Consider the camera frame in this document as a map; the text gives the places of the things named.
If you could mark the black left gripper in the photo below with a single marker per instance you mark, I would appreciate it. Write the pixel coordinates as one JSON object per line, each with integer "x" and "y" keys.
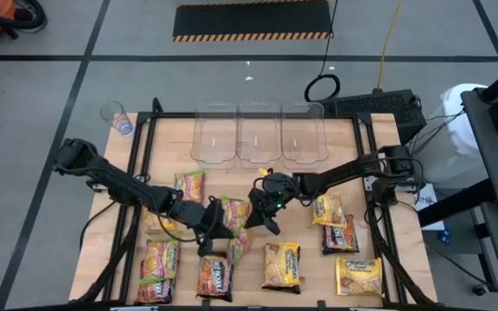
{"x": 197, "y": 213}

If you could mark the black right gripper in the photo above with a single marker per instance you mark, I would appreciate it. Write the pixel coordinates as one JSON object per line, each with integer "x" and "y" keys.
{"x": 275, "y": 190}

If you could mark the lime chili shrimp ramen pack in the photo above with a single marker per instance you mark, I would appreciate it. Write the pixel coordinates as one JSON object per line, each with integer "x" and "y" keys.
{"x": 240, "y": 211}
{"x": 162, "y": 259}
{"x": 190, "y": 185}
{"x": 239, "y": 246}

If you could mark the black fire noodle pack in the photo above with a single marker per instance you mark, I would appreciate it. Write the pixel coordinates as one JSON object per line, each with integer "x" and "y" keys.
{"x": 290, "y": 290}
{"x": 154, "y": 293}
{"x": 340, "y": 239}
{"x": 215, "y": 276}

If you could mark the yellow chicken ramen pack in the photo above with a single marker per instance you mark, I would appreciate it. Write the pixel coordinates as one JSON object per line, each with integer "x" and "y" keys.
{"x": 329, "y": 209}
{"x": 154, "y": 224}
{"x": 359, "y": 276}
{"x": 281, "y": 265}

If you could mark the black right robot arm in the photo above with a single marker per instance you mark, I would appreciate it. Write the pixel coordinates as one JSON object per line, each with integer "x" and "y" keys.
{"x": 344, "y": 170}

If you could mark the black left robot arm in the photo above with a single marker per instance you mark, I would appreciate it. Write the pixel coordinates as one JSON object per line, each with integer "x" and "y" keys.
{"x": 115, "y": 181}

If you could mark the clear plastic bin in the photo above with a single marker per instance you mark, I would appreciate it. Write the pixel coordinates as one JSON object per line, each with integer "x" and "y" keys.
{"x": 258, "y": 129}
{"x": 214, "y": 129}
{"x": 304, "y": 129}

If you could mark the clear plastic cup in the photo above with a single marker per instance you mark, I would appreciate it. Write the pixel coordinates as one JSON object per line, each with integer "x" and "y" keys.
{"x": 119, "y": 121}

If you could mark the black computer case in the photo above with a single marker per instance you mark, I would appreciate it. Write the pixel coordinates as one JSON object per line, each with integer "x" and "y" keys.
{"x": 374, "y": 108}

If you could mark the white paper sheet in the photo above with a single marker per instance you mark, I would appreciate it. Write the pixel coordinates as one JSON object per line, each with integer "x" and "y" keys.
{"x": 430, "y": 211}

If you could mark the small blue box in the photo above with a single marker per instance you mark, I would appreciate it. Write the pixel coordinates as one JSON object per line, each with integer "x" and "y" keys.
{"x": 444, "y": 236}

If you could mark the black hazard-striped floor mat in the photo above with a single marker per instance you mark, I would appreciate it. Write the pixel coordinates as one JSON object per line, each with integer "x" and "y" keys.
{"x": 253, "y": 19}

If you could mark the white plastic bag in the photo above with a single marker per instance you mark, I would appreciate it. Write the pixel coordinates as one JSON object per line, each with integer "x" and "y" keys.
{"x": 456, "y": 129}

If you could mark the black caster wheel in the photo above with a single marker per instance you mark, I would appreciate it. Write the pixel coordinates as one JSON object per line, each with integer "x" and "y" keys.
{"x": 480, "y": 289}

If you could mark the black aluminium rig frame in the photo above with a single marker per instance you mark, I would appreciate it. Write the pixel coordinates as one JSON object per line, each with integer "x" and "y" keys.
{"x": 344, "y": 116}

